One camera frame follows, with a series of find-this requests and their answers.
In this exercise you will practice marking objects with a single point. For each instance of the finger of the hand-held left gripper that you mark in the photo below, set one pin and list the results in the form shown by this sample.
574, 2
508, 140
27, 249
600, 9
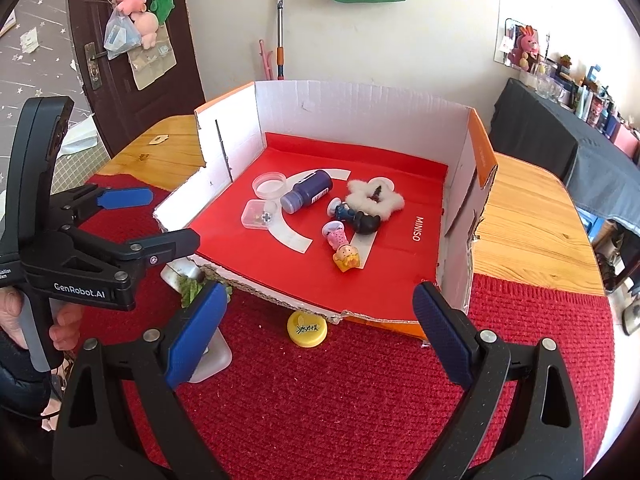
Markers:
165, 247
125, 197

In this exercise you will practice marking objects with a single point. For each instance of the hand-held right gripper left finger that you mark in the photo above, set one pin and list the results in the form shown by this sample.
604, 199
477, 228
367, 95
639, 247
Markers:
197, 330

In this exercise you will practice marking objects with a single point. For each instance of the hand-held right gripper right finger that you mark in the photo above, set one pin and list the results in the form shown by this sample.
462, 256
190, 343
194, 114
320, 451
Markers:
440, 330

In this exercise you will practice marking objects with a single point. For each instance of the cardboard box with red bottom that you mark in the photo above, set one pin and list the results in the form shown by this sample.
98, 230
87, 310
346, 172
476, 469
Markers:
400, 260

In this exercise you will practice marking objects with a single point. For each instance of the small clear square box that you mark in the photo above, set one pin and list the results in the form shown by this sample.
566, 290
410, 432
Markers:
255, 216

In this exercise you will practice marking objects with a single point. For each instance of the pink dress cartoon figurine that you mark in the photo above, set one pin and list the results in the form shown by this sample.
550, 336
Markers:
340, 245

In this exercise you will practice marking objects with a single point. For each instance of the blue black-haired cartoon figurine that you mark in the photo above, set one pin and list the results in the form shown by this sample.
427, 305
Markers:
362, 221

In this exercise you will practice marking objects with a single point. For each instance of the purple bottle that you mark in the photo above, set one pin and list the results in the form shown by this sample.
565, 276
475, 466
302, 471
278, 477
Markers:
305, 190

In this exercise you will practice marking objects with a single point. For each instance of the person's left hand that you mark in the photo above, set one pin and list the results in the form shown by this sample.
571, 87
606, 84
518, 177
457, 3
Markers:
10, 315

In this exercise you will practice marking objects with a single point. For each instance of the white plastic tray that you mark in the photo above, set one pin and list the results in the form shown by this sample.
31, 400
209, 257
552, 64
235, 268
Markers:
215, 355

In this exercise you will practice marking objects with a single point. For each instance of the green leaves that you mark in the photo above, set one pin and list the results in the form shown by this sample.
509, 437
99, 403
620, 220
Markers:
192, 292

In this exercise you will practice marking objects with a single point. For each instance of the white paper sheet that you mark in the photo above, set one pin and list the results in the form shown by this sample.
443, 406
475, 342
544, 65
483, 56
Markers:
75, 135

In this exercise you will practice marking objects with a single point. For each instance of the small white tag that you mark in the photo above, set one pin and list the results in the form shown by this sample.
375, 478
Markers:
159, 139

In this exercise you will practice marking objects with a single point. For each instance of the yellow bottle cap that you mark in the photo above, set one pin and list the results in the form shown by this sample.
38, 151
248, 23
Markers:
306, 330

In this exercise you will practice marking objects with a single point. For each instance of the red knitted mat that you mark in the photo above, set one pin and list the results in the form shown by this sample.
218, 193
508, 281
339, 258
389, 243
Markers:
360, 410

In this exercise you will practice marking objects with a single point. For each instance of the dark brown door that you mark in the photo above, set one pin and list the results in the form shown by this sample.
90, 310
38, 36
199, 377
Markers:
175, 95

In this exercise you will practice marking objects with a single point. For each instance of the clear round plastic dish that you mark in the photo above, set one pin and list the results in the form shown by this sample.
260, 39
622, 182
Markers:
269, 184

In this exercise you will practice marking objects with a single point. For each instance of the beige hanging fabric organizer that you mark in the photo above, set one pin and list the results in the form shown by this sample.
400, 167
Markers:
152, 67

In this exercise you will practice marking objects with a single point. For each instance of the white fluffy star hair clip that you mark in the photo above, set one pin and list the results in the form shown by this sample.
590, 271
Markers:
387, 202

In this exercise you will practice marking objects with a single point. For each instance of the wooden table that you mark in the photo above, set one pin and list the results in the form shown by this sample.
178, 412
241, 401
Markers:
530, 220

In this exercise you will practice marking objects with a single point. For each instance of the clear plastic bag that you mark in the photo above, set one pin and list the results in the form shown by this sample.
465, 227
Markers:
120, 37

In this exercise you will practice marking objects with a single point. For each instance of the pink plastic hanger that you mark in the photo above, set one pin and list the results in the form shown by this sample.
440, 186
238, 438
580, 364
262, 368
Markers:
266, 60

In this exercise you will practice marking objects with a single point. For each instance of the green plush toy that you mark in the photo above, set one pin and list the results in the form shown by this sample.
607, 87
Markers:
162, 2

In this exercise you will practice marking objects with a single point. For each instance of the metal mop pole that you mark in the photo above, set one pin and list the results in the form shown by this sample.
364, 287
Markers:
280, 35

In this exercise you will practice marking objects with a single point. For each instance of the black cloth covered table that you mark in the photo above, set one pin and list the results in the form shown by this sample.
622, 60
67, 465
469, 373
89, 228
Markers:
560, 140

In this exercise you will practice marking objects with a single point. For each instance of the cluster of glass jars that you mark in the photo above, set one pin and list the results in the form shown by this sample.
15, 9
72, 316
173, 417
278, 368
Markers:
547, 85

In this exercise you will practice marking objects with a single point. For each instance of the row of colourful boxes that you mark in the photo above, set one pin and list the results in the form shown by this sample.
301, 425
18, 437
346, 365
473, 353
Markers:
600, 105

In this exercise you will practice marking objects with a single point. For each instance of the pink rabbit plush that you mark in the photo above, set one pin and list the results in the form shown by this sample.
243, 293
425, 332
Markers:
527, 45

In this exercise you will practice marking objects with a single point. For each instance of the white wall switch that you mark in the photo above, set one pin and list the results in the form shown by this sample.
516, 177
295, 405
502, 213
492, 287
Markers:
29, 40

